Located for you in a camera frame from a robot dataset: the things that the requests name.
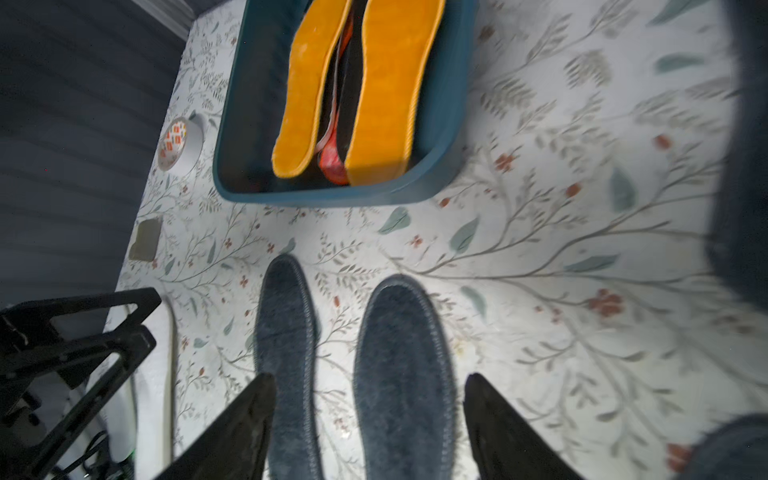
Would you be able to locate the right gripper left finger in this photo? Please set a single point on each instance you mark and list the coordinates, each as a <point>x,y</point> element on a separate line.
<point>235,445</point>

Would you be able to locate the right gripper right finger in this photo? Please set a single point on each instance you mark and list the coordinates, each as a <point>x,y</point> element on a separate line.
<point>503,444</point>

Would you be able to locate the dark grey fleece insole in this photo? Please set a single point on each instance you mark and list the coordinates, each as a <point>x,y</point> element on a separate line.
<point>737,242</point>
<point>737,450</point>
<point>403,385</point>
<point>285,347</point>

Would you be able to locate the black insole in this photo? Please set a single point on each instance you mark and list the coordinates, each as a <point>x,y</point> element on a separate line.
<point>351,75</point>

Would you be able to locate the yellow fleece insole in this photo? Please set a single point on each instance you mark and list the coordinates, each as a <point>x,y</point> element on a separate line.
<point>396,39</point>
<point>310,56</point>

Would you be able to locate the teal plastic storage box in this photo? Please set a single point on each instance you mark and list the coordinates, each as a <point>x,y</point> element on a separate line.
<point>253,110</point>

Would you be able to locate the white insole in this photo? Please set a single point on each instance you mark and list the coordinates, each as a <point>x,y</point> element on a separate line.
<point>139,416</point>

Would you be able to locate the small olive eraser block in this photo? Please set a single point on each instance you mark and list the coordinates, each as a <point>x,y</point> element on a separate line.
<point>146,240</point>

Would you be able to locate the patterned tape roll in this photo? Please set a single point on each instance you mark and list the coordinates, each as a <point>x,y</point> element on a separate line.
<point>180,146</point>

